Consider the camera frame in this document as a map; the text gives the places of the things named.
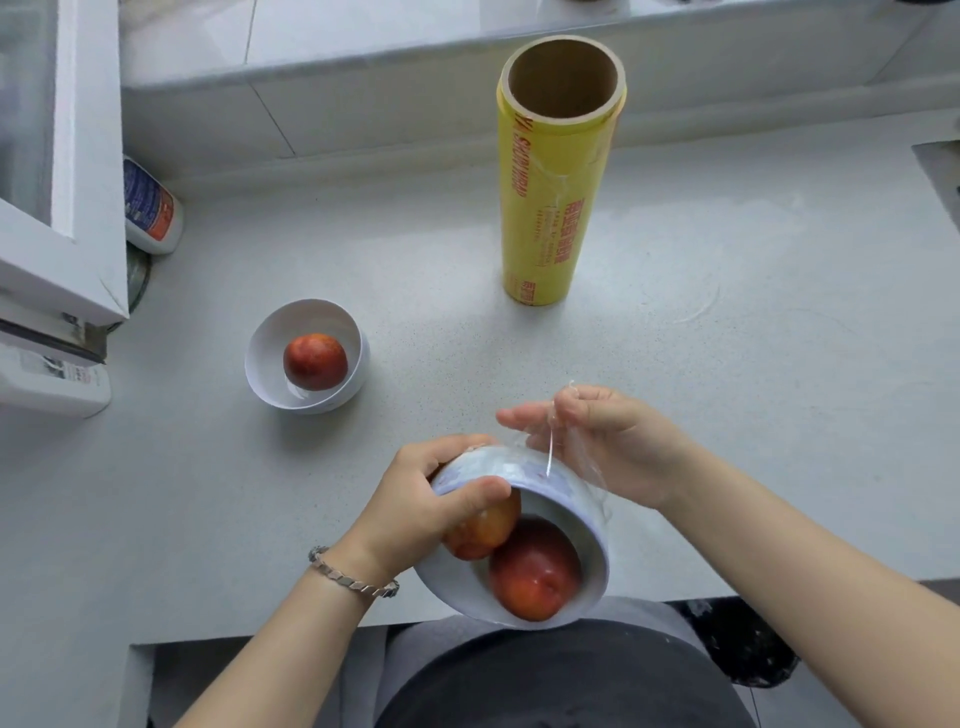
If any person's right hand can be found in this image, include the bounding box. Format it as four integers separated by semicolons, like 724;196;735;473
496;384;699;511

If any person's left hand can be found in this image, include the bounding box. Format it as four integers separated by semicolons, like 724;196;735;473
344;434;513;590

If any white bowl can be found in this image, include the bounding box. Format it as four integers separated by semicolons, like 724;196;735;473
413;442;611;630
244;298;371;415

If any yellow plastic wrap roll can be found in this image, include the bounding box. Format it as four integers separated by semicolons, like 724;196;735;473
495;34;628;307

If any person's right forearm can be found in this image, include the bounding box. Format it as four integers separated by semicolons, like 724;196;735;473
659;449;960;728

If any person's left forearm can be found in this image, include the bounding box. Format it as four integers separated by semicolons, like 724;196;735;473
176;566;391;728

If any grey shirt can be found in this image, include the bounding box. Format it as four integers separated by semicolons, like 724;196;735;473
337;596;755;728

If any black speckled bag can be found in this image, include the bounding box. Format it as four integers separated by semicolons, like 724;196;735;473
671;597;800;689

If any white appliance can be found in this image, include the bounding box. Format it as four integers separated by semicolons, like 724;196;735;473
0;341;112;419

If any white bottle blue orange label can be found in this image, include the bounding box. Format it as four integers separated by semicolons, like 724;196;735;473
122;155;185;256

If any steel sink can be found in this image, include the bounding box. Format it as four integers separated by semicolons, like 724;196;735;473
911;138;960;226

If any white open window sash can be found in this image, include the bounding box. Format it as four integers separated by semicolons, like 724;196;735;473
0;0;130;328

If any silver link bracelet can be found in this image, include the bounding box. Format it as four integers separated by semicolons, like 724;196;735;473
308;545;401;600

